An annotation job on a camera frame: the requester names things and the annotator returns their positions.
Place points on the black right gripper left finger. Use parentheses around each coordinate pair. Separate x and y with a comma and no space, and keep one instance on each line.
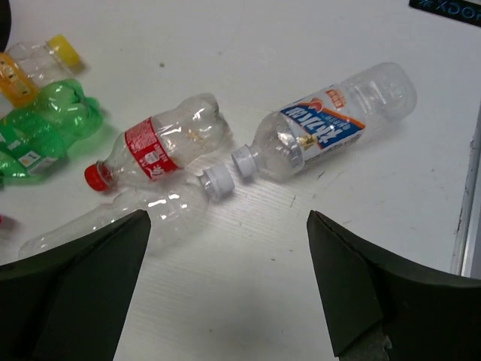
(71,302)

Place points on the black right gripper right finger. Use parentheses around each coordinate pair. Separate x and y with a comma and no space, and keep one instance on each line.
(381,306)

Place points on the crushed green plastic bottle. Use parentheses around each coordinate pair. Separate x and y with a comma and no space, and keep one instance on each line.
(36,136)

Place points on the clear bottle red label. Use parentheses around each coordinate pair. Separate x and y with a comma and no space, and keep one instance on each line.
(162,144)

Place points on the clear bottle blue orange label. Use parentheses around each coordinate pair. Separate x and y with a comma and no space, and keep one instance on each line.
(302,134)

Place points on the clear bottle yellow cap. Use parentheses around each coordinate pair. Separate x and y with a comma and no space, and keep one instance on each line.
(27,68)

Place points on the black logo sticker right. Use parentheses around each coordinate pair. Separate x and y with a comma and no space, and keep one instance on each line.
(459,10)

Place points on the aluminium table edge rail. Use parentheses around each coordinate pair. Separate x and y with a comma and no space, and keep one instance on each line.
(466,254)

